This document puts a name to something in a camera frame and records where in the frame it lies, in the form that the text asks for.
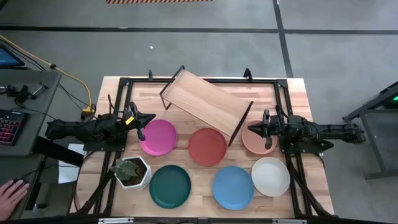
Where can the black clamp tool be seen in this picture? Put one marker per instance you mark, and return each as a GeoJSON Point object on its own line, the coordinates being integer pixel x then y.
{"type": "Point", "coordinates": [23, 93]}

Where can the white plate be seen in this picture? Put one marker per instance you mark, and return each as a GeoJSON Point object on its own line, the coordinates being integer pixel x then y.
{"type": "Point", "coordinates": [270, 176]}

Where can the grey metal stand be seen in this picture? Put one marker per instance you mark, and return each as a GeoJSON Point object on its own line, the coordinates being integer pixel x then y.
{"type": "Point", "coordinates": [370, 130]}

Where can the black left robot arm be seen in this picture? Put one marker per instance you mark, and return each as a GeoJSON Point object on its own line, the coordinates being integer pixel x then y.
{"type": "Point", "coordinates": [77, 129]}

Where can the person's hand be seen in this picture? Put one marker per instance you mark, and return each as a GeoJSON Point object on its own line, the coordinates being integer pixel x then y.
{"type": "Point", "coordinates": [11, 196]}

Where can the white paper sheet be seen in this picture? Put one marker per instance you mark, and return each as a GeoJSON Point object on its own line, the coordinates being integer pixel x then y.
{"type": "Point", "coordinates": [68, 172]}

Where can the pink plate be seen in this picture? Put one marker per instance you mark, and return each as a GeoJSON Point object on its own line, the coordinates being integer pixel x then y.
{"type": "Point", "coordinates": [160, 137]}

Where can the black flat panel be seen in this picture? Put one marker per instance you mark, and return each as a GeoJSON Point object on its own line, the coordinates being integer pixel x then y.
{"type": "Point", "coordinates": [56, 151]}

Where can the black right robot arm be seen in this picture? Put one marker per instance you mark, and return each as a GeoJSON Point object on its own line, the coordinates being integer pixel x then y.
{"type": "Point", "coordinates": [335, 130]}

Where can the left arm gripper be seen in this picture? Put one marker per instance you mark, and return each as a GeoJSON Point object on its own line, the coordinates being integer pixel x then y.
{"type": "Point", "coordinates": [136, 124]}

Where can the backlit black keyboard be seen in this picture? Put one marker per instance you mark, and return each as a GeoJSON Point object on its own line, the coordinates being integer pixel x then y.
{"type": "Point", "coordinates": [11, 127]}

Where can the peach plate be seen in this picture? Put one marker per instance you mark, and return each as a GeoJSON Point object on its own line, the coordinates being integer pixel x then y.
{"type": "Point", "coordinates": [256, 143]}

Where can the black metal table frame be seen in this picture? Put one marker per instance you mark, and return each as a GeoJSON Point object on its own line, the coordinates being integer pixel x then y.
{"type": "Point", "coordinates": [264, 81]}

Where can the grey desk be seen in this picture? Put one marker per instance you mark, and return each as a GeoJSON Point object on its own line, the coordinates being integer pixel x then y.
{"type": "Point", "coordinates": [40, 93]}

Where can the dark green plate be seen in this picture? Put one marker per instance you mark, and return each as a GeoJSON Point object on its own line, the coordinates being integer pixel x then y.
{"type": "Point", "coordinates": [170, 186]}

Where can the succulent in white hexagonal pot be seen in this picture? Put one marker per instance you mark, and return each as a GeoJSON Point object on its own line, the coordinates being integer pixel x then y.
{"type": "Point", "coordinates": [126, 169]}

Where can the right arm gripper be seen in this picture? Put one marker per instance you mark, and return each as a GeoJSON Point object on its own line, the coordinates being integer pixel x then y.
{"type": "Point", "coordinates": [273, 127]}

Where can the computer monitor on grey desk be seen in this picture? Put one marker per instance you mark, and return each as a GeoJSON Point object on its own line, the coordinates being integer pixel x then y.
{"type": "Point", "coordinates": [7, 57]}

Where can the wooden shelf with black legs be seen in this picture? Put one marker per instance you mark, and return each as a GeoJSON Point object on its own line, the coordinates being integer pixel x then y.
{"type": "Point", "coordinates": [205, 101]}

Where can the red plate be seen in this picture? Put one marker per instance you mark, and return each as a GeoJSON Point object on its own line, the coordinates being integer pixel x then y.
{"type": "Point", "coordinates": [207, 147]}

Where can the blue plate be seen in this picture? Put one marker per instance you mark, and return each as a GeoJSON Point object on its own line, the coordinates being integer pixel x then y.
{"type": "Point", "coordinates": [233, 187]}

